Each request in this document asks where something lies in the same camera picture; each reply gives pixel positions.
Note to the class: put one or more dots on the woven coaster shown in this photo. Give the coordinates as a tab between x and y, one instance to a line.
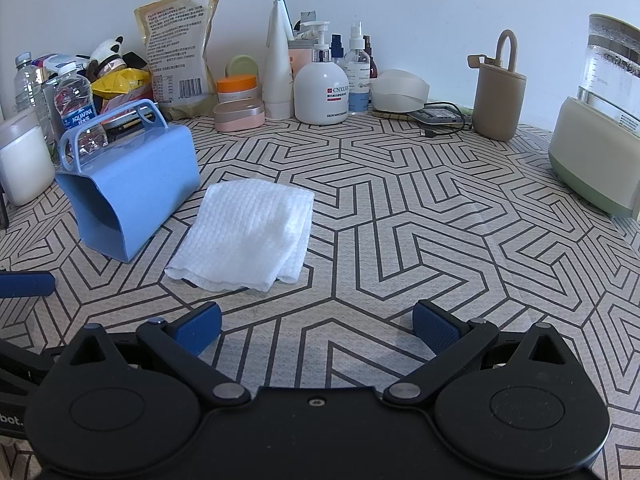
390	114

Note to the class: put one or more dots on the pink bottle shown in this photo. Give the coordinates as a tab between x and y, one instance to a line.
300	60

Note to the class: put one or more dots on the blue labelled water bottle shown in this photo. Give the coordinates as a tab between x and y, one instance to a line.
75	105

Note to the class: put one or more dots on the white translucent dome container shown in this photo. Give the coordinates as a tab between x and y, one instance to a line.
400	91

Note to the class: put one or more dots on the white textured cloth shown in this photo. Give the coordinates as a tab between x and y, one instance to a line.
245	230

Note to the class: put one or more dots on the green lidded jar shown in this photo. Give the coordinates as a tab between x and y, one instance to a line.
241	66

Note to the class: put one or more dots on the glass kettle on green base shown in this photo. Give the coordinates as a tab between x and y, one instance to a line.
600	150

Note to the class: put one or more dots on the pink flat case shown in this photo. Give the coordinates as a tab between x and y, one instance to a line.
239	115

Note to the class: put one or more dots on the blue and white packet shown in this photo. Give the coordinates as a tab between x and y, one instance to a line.
57	61

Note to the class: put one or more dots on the grey flat device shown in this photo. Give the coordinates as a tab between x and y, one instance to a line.
437	116

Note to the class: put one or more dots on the small dark spray bottle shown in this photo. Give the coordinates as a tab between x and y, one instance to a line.
336	50

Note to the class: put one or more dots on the tan printed food bag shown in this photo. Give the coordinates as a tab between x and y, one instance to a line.
175	45

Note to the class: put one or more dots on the clear spray bottle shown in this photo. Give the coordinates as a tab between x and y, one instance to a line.
357	75

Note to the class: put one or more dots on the geometric patterned tablecloth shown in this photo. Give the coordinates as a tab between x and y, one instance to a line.
400	200

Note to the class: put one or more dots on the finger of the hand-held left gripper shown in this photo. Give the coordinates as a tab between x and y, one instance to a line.
25	285

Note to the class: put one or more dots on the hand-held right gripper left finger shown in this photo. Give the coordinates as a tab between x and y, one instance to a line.
200	329

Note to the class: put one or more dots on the tall white tube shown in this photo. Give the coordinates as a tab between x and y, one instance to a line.
276	60

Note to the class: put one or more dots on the orange lidded jar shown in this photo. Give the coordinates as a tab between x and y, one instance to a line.
236	89

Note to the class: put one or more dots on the white frosted jar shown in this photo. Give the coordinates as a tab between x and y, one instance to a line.
22	160

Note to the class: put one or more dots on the small brown bottle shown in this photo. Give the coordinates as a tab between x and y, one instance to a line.
368	47

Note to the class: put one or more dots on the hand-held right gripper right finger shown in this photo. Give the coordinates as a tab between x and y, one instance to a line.
436	329

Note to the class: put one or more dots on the panda plush toy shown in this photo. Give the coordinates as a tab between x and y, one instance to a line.
107	55

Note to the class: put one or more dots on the yellow packet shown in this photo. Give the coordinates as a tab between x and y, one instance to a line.
120	82

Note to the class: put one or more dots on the clear plastic bottle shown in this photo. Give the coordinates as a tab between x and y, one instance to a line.
27	85

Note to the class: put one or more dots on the white pump bottle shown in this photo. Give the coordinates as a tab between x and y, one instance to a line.
320	90

